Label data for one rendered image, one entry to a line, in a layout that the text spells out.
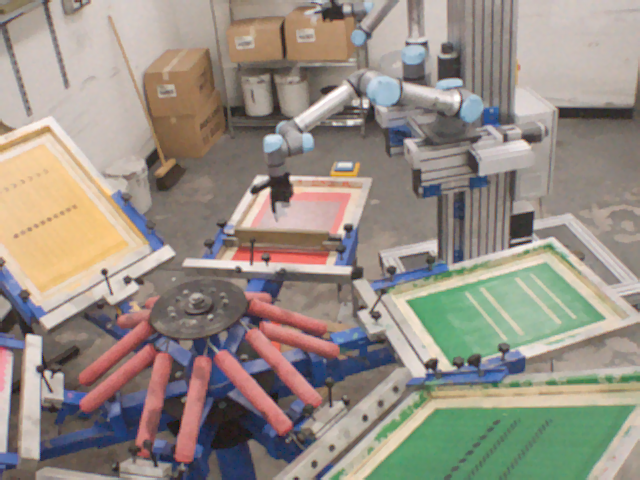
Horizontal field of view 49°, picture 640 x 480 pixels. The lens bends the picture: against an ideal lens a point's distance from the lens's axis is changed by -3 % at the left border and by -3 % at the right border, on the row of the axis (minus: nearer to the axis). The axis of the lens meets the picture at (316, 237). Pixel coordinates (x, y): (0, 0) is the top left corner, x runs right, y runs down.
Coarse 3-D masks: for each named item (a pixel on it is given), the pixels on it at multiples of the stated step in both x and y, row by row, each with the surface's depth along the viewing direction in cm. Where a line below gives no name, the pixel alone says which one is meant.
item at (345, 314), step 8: (336, 176) 363; (344, 176) 362; (352, 176) 361; (352, 280) 401; (352, 288) 404; (352, 296) 407; (352, 304) 411; (344, 312) 419; (352, 312) 418; (336, 320) 413; (344, 320) 413; (352, 320) 412
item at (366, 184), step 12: (264, 180) 356; (300, 180) 352; (312, 180) 350; (324, 180) 349; (336, 180) 348; (348, 180) 347; (360, 180) 345; (372, 180) 345; (360, 192) 335; (240, 204) 337; (360, 204) 326; (240, 216) 328; (360, 216) 318
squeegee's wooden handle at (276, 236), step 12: (240, 228) 304; (252, 228) 303; (264, 228) 302; (276, 228) 301; (240, 240) 306; (264, 240) 303; (276, 240) 302; (288, 240) 301; (300, 240) 299; (312, 240) 298; (324, 240) 297
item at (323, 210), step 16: (320, 192) 346; (336, 192) 345; (304, 208) 335; (320, 208) 333; (336, 208) 332; (304, 224) 322; (320, 224) 321; (336, 224) 320; (288, 256) 302; (304, 256) 301; (320, 256) 299
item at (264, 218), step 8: (304, 192) 348; (296, 200) 342; (304, 200) 341; (264, 208) 338; (288, 208) 336; (296, 208) 335; (256, 216) 333; (264, 216) 332; (272, 216) 331; (280, 216) 330; (288, 216) 330; (296, 216) 329; (256, 224) 327; (264, 224) 326; (272, 224) 325; (280, 224) 324; (288, 224) 324; (240, 248) 311; (248, 248) 310; (232, 256) 306; (240, 256) 305; (248, 256) 305; (256, 256) 304; (272, 256) 303
